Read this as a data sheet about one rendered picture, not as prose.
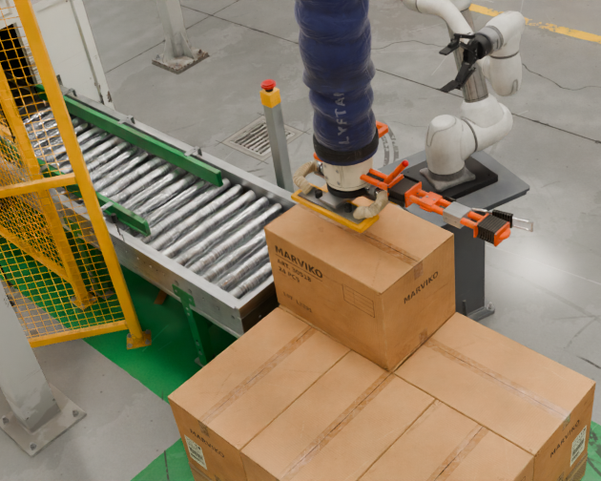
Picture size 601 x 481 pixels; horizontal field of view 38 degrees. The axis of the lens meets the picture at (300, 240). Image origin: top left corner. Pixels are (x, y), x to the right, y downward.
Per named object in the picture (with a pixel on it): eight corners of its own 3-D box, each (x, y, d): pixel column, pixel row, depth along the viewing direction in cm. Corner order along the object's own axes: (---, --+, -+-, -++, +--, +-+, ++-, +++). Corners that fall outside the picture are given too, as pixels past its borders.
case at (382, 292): (278, 303, 362) (262, 226, 337) (344, 251, 381) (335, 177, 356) (388, 372, 325) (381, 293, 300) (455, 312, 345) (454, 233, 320)
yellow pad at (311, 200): (290, 199, 321) (288, 188, 318) (309, 185, 326) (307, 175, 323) (361, 234, 301) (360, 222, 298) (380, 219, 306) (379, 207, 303)
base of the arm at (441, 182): (451, 155, 388) (450, 144, 384) (476, 178, 371) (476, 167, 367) (414, 168, 385) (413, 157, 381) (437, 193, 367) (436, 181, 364)
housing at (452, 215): (442, 221, 285) (442, 211, 282) (454, 211, 288) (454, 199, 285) (459, 229, 281) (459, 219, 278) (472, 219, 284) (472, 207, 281)
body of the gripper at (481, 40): (491, 35, 290) (474, 48, 285) (490, 59, 295) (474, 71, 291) (472, 31, 294) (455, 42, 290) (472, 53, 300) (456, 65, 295)
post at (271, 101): (287, 255, 469) (259, 91, 405) (296, 248, 472) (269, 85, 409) (297, 260, 465) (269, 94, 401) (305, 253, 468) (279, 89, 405)
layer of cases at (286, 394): (188, 461, 355) (166, 396, 330) (349, 319, 406) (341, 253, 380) (427, 652, 285) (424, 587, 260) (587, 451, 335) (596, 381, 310)
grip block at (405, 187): (385, 200, 297) (384, 186, 294) (404, 186, 302) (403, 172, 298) (405, 209, 292) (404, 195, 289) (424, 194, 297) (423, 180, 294)
